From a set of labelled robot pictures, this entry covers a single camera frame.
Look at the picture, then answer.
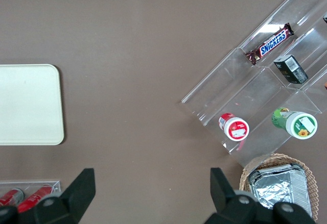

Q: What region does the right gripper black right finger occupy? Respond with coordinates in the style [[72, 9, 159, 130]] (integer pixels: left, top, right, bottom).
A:
[[204, 167, 259, 224]]

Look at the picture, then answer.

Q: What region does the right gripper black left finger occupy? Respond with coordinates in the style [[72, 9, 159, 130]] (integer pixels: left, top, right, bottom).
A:
[[33, 167, 97, 224]]

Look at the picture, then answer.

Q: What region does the light wicker basket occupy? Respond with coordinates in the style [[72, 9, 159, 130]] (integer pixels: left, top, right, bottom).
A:
[[239, 153, 320, 224]]

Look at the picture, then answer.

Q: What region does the cream plastic tray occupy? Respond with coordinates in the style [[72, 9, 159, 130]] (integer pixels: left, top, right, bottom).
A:
[[0, 63, 65, 146]]

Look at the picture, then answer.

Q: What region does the clear acrylic bottle rack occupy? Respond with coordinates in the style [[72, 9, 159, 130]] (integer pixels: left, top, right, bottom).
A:
[[0, 180, 61, 203]]

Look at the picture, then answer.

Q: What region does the aluminium foil container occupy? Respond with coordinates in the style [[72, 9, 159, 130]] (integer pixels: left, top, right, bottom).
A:
[[247, 163, 314, 221]]

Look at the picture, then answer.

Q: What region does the red-lidded yogurt cup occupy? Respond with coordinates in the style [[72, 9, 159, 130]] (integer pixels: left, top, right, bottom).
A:
[[218, 113, 250, 141]]

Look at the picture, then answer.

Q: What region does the green-lidded yogurt cup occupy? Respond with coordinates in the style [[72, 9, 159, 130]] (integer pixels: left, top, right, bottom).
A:
[[271, 107, 318, 140]]

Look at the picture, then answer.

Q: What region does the clear acrylic stepped display stand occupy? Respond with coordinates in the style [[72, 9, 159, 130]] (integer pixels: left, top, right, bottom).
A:
[[177, 0, 327, 167]]

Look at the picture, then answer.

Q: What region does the small black carton box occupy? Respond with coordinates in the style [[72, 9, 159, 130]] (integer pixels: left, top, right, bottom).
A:
[[273, 54, 309, 84]]

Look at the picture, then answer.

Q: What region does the Snickers chocolate bar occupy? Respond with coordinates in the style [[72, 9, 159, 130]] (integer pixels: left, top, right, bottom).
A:
[[245, 22, 294, 65]]

